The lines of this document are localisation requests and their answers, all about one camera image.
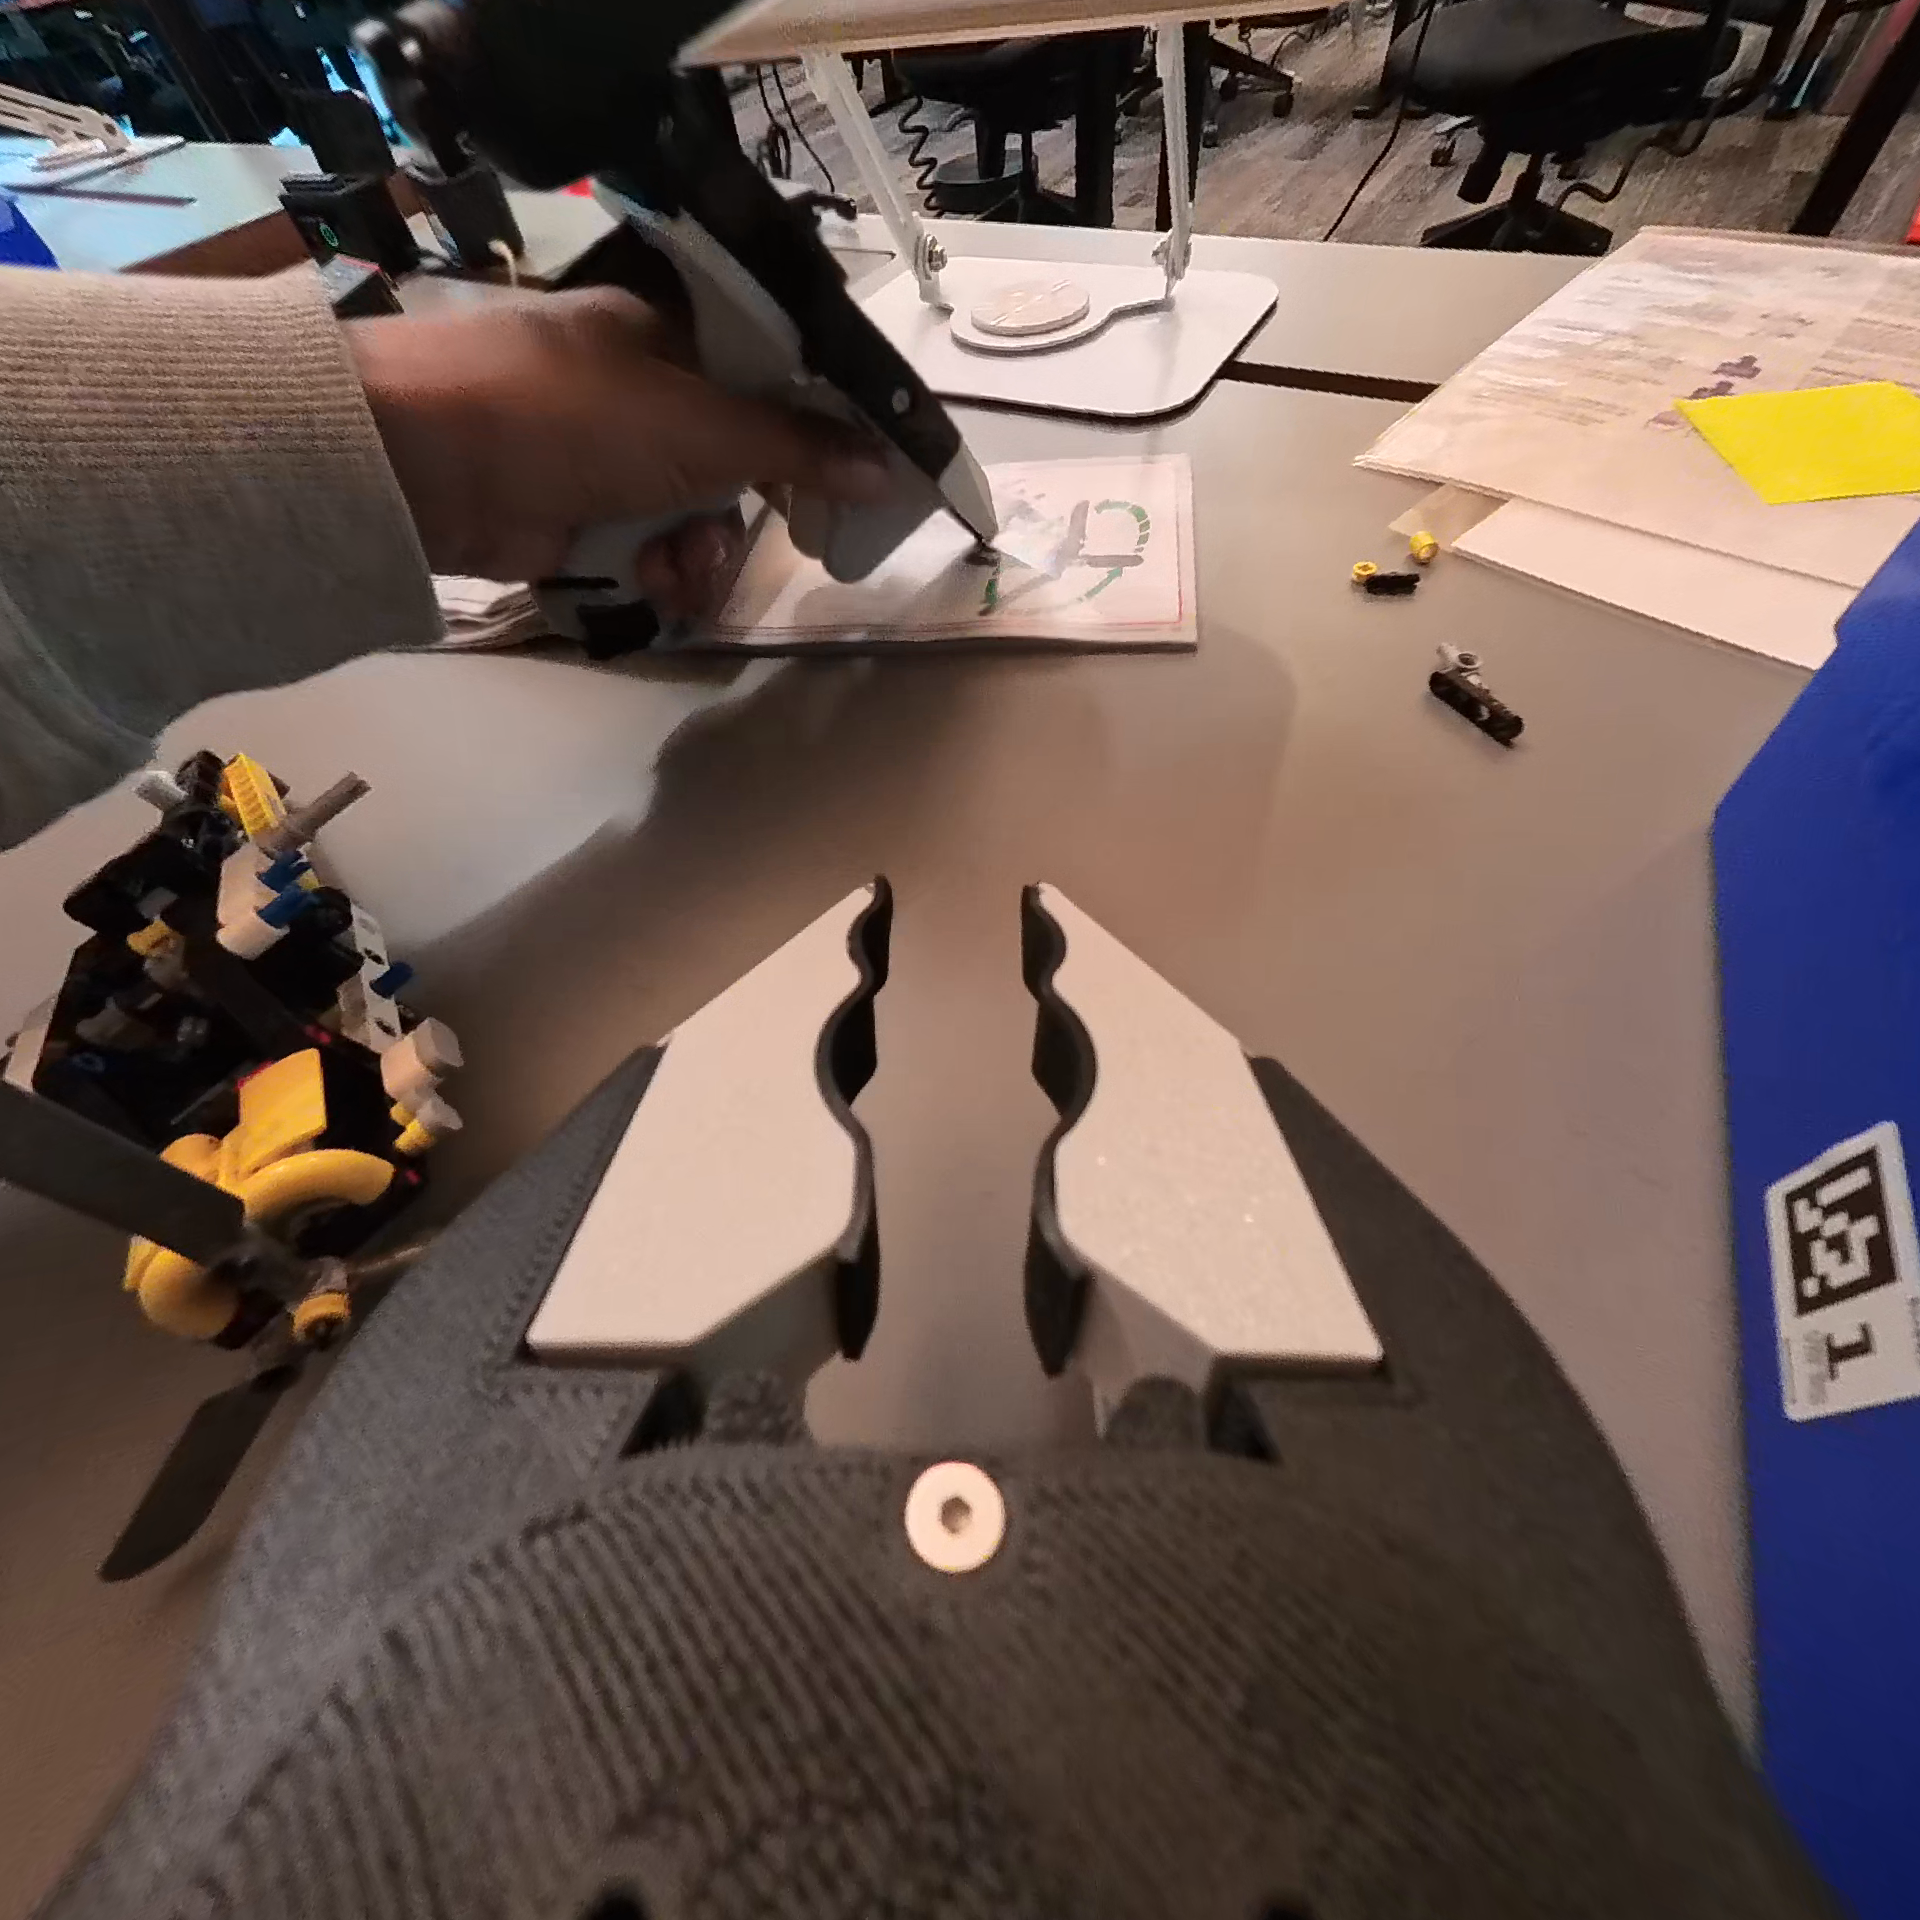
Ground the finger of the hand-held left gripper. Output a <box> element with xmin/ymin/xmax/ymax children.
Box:
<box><xmin>743</xmin><ymin>172</ymin><xmax>1000</xmax><ymax>549</ymax></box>
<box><xmin>786</xmin><ymin>458</ymin><xmax>968</xmax><ymax>587</ymax></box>

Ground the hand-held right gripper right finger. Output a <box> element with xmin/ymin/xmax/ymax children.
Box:
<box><xmin>1021</xmin><ymin>883</ymin><xmax>1385</xmax><ymax>1427</ymax></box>

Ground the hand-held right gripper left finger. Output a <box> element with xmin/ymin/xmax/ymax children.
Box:
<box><xmin>521</xmin><ymin>877</ymin><xmax>896</xmax><ymax>1403</ymax></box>

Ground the lego instruction booklet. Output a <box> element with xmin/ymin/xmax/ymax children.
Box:
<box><xmin>434</xmin><ymin>453</ymin><xmax>1201</xmax><ymax>654</ymax></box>

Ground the lego propeller engine model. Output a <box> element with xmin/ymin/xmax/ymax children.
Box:
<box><xmin>0</xmin><ymin>750</ymin><xmax>465</xmax><ymax>1583</ymax></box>

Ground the black grey lego piece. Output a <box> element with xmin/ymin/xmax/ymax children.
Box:
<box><xmin>1427</xmin><ymin>643</ymin><xmax>1526</xmax><ymax>747</ymax></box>

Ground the person's left hand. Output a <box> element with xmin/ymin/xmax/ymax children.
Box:
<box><xmin>351</xmin><ymin>285</ymin><xmax>903</xmax><ymax>609</ymax></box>

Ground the white desk stand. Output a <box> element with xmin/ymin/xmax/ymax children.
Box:
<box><xmin>674</xmin><ymin>0</ymin><xmax>1337</xmax><ymax>418</ymax></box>

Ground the black office chair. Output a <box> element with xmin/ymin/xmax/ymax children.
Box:
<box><xmin>883</xmin><ymin>29</ymin><xmax>1157</xmax><ymax>226</ymax></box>
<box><xmin>1358</xmin><ymin>0</ymin><xmax>1741</xmax><ymax>255</ymax></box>

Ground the printed paper sheet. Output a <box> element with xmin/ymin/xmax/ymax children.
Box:
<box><xmin>1358</xmin><ymin>223</ymin><xmax>1920</xmax><ymax>589</ymax></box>

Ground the white paper sheet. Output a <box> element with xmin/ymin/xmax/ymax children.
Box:
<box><xmin>1446</xmin><ymin>495</ymin><xmax>1862</xmax><ymax>669</ymax></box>

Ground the yellow sticky note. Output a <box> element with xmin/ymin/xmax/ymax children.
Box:
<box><xmin>1674</xmin><ymin>382</ymin><xmax>1920</xmax><ymax>505</ymax></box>

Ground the black charger with green ring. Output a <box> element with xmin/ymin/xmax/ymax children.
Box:
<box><xmin>277</xmin><ymin>172</ymin><xmax>422</xmax><ymax>278</ymax></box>

